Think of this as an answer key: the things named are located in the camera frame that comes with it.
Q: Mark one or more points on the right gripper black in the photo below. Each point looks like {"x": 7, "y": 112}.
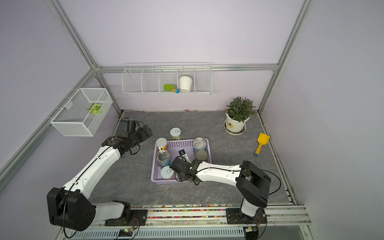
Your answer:
{"x": 180, "y": 177}

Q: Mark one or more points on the tall yellow orange can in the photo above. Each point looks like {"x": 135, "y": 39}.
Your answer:
{"x": 161, "y": 144}

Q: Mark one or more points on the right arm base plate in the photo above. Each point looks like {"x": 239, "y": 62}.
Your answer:
{"x": 236, "y": 217}

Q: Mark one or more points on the small white empty pot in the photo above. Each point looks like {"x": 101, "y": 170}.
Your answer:
{"x": 185, "y": 84}

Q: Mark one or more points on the green toy in side basket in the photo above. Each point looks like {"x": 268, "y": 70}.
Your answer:
{"x": 96, "y": 109}

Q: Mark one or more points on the blue Progresso soup can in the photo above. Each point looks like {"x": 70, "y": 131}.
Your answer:
{"x": 163, "y": 158}

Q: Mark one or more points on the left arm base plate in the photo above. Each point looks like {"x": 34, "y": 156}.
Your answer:
{"x": 134, "y": 218}

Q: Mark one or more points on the potted green plant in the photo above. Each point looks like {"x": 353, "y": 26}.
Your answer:
{"x": 238, "y": 112}

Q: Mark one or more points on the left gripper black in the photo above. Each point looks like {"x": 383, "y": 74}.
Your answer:
{"x": 144, "y": 135}

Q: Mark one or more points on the yellow toy shovel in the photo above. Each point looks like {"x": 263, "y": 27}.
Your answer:
{"x": 263, "y": 139}

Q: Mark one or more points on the white wire wall shelf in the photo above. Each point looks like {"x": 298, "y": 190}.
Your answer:
{"x": 150, "y": 78}

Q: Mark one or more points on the white wire side basket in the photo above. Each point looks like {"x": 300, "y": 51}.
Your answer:
{"x": 73, "y": 119}

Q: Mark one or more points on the small pink label can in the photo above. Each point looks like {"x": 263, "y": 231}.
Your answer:
{"x": 167, "y": 173}

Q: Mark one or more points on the dark navy tomato can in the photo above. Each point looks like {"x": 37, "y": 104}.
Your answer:
{"x": 201, "y": 155}

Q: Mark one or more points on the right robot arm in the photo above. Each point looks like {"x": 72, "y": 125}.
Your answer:
{"x": 253, "y": 183}

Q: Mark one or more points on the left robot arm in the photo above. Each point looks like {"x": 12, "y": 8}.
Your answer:
{"x": 69, "y": 206}

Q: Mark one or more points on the small green label can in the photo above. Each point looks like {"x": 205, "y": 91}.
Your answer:
{"x": 176, "y": 134}

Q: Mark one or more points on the blue orange soup can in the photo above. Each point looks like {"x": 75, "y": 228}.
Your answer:
{"x": 199, "y": 144}

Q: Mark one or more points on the aluminium mounting rail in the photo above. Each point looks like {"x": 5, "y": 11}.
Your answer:
{"x": 213, "y": 215}

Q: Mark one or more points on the green toy scoop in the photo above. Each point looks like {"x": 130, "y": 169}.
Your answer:
{"x": 171, "y": 88}

